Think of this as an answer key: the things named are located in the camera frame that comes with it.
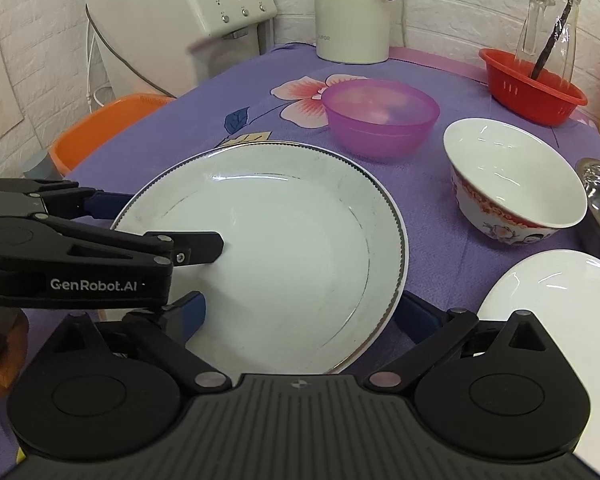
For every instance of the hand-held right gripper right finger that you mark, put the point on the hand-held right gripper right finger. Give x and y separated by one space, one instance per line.
416 317

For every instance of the person's left hand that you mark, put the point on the person's left hand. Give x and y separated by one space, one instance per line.
0 377

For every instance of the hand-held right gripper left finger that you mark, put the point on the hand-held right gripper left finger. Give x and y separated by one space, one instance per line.
192 316

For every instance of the white electric kettle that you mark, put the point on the white electric kettle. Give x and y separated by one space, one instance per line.
350 10

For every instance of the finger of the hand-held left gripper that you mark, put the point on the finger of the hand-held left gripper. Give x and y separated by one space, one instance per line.
200 249
107 205

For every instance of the red plastic basket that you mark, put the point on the red plastic basket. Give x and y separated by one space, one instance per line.
530 102

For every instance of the large silver-rimmed white plate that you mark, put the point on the large silver-rimmed white plate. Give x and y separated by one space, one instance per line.
290 240

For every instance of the purple plastic bowl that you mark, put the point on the purple plastic bowl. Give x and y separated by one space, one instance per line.
380 130

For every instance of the white plate with small print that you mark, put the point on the white plate with small print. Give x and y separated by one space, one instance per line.
570 295

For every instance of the white ceramic bowl red pattern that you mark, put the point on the white ceramic bowl red pattern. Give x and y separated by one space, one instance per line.
510 175

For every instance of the clear glass with stick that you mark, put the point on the clear glass with stick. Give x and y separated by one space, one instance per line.
550 50

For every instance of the clear glass jar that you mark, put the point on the clear glass jar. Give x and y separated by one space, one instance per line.
540 10

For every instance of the white water dispenser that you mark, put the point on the white water dispenser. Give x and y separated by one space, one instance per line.
155 25

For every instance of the purple floral tablecloth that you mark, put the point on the purple floral tablecloth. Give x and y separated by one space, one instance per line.
427 195

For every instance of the orange plastic stool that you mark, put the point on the orange plastic stool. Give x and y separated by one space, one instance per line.
95 130

